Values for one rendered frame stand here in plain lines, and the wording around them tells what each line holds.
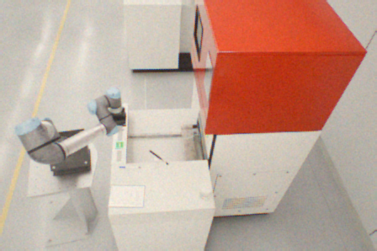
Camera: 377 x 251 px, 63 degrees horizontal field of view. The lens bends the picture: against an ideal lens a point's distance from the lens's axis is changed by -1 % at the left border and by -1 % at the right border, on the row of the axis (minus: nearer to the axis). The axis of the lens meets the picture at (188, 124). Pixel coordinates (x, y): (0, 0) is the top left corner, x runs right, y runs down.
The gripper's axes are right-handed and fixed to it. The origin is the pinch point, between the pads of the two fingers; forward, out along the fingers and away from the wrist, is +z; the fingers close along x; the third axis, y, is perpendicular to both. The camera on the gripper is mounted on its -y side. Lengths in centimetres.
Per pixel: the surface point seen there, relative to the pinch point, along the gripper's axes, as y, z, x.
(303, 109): 109, -32, -15
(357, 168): 207, 74, 7
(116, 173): -0.3, 14.2, -22.0
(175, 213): 35, 17, -50
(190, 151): 49, 23, -1
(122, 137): 2.2, 15.0, 6.8
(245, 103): 73, -38, -15
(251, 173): 92, 34, -16
